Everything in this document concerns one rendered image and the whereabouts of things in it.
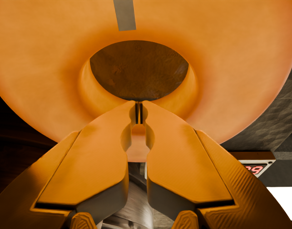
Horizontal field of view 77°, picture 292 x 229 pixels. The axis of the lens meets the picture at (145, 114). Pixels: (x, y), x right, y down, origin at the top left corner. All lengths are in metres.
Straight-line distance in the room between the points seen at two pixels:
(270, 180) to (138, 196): 8.78
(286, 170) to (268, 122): 9.28
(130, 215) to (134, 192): 0.03
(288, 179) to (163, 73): 9.30
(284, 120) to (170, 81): 0.25
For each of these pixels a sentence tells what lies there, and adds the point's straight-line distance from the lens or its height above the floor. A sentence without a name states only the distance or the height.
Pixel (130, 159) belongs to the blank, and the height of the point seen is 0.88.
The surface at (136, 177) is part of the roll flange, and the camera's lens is 0.27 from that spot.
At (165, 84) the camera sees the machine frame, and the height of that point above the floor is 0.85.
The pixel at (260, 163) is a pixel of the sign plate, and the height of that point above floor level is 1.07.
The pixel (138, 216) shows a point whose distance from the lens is 0.28.
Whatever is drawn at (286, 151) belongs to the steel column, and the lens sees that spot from 6.38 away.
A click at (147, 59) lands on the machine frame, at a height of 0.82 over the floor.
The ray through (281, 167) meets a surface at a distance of 9.61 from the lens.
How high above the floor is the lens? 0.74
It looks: 47 degrees up
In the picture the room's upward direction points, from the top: 179 degrees counter-clockwise
